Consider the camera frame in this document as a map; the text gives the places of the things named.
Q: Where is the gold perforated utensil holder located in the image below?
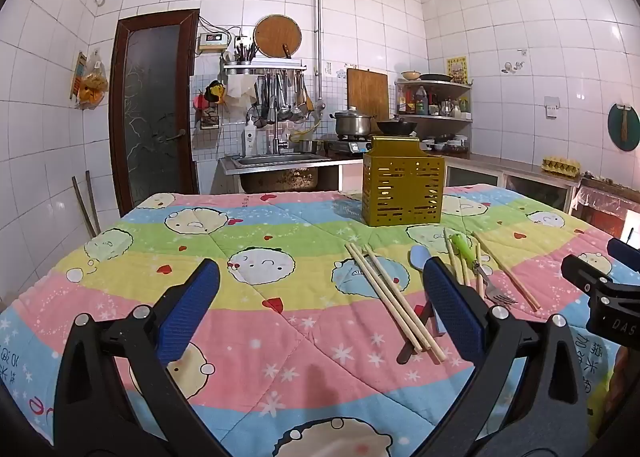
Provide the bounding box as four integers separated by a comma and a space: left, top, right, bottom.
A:
361, 135, 447, 228

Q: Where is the dark brown utensil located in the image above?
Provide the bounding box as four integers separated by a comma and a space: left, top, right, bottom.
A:
397, 302, 435, 365

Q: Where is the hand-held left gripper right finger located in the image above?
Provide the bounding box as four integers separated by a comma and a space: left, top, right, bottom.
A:
415, 257, 591, 457

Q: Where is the steel faucet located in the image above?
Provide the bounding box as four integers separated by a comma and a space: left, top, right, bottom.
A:
267, 107, 291, 155

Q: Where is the stainless steel pot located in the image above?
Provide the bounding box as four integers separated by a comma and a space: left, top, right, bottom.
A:
330, 107, 377, 138

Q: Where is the gas stove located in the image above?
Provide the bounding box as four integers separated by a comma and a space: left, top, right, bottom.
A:
322, 134, 373, 155

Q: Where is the white plastic bag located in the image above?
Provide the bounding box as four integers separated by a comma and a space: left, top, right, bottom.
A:
226, 76, 257, 110

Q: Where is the colourful cartoon printed blanket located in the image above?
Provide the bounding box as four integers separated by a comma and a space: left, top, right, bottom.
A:
0, 184, 640, 457

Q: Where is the row of hanging kitchen utensils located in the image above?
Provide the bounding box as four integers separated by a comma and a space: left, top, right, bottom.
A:
252, 73, 316, 128

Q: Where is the thin wooden stick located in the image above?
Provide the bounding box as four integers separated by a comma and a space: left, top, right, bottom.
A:
71, 176, 97, 239
85, 170, 102, 234

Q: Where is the stainless steel sink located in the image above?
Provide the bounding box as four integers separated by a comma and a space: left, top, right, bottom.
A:
223, 152, 333, 192

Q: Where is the yellow wall poster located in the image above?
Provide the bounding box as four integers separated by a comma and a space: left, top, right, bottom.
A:
446, 56, 468, 85

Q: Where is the tiled kitchen counter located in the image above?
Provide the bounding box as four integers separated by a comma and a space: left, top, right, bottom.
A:
320, 147, 586, 218

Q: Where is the green round wall board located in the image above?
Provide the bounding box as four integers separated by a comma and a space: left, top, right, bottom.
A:
607, 103, 640, 152

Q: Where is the brown door with frosted glass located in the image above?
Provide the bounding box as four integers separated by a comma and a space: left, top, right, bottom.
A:
109, 9, 201, 218

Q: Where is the yellow egg carton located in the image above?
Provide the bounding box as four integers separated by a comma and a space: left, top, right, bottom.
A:
541, 157, 582, 175

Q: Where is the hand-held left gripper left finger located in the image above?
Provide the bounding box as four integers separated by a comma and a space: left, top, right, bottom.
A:
52, 258, 231, 457

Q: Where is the green-handled metal fork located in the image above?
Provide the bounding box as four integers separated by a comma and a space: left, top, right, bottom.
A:
448, 233, 519, 307

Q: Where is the rectangular wooden cutting board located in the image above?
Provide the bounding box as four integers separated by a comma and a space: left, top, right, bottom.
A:
346, 68, 390, 122

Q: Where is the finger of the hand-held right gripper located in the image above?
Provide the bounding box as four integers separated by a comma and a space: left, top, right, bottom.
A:
561, 254, 618, 295
607, 238, 640, 268

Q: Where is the corner shelf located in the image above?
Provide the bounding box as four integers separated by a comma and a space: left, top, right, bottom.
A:
394, 78, 473, 138

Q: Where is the steel wall rack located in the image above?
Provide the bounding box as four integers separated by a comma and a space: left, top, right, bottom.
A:
222, 58, 307, 75

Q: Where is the clear plastic sheet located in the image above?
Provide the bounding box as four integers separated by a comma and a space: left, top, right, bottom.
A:
575, 177, 640, 238

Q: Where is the stack of dishes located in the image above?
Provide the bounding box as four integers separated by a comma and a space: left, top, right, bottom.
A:
422, 134, 471, 154

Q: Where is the plastic bag with orange contents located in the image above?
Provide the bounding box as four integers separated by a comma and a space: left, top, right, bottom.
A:
70, 49, 109, 110

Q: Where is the beige digital controller box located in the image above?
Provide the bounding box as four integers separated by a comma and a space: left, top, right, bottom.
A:
196, 32, 227, 54

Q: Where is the round wooden cutting board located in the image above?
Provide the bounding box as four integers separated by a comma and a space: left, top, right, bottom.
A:
253, 14, 302, 59

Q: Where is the black wok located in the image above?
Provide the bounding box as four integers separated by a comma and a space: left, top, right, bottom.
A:
375, 119, 419, 136

